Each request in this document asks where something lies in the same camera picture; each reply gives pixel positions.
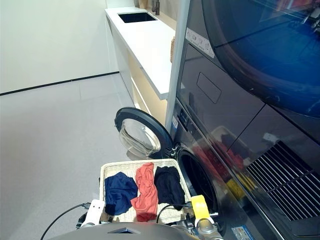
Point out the black washer door hinge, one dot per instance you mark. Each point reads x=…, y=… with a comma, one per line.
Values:
x=172, y=149

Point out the grey washing machine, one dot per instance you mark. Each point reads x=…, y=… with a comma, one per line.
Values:
x=225, y=221

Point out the brown woven object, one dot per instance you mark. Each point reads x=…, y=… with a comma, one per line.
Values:
x=172, y=50

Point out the round dark dryer door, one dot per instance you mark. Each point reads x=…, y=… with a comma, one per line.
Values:
x=262, y=50

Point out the white counter cabinet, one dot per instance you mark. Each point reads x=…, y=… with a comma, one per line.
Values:
x=147, y=50

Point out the grey robot torso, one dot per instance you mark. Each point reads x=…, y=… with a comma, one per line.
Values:
x=87, y=233

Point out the black cloth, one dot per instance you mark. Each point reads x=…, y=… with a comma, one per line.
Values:
x=168, y=187

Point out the pale woven laundry basket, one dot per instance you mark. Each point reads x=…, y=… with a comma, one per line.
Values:
x=120, y=167

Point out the dark stacked dryer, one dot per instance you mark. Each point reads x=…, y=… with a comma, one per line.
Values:
x=237, y=100

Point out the small blue white sticker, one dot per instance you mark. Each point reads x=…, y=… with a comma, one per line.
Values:
x=174, y=122

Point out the dark faucet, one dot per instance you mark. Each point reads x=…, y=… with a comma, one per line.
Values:
x=157, y=7

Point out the blue white washer label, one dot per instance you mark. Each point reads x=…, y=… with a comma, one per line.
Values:
x=240, y=233

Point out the navy blue cloth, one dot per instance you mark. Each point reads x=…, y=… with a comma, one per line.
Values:
x=120, y=192

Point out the white dryer instruction sticker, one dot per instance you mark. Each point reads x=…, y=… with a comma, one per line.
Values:
x=200, y=41

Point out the round glass washer door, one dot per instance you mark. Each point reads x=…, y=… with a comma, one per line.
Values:
x=140, y=135

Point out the orange cloth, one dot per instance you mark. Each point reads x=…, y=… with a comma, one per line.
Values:
x=146, y=190

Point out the black sink basin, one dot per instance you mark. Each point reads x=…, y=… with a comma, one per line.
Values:
x=136, y=17

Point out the brown wooden object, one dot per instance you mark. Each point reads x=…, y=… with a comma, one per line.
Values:
x=143, y=3

